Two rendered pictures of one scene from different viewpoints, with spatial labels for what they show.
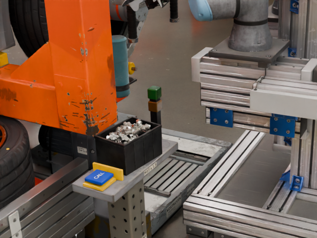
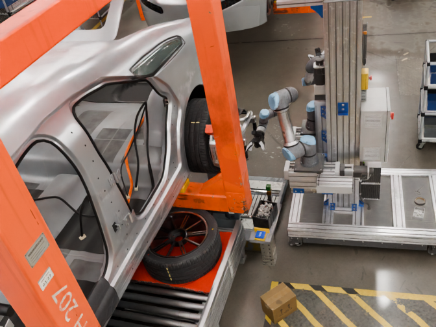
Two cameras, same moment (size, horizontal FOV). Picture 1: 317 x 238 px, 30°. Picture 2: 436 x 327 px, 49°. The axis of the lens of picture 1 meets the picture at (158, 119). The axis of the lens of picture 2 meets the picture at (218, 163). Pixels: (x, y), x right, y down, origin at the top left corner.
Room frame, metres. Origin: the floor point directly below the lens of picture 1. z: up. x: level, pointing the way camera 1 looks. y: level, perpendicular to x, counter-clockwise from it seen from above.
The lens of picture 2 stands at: (-0.82, 0.76, 3.16)
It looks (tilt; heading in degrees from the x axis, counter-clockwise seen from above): 37 degrees down; 352
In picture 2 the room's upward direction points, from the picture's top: 12 degrees counter-clockwise
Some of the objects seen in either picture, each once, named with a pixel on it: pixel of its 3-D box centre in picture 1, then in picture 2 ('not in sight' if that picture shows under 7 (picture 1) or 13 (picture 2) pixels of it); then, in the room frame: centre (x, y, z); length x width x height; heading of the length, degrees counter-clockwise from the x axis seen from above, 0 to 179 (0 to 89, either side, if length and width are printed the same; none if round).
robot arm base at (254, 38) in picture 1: (250, 31); (309, 156); (1.97, -0.33, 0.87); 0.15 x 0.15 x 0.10
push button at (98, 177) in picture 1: (99, 178); (260, 235); (1.71, 0.21, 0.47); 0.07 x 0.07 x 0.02; 58
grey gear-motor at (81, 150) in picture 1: (71, 151); (220, 209); (2.35, 0.39, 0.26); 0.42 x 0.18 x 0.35; 58
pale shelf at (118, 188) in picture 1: (128, 165); (265, 222); (1.86, 0.11, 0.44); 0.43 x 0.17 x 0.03; 148
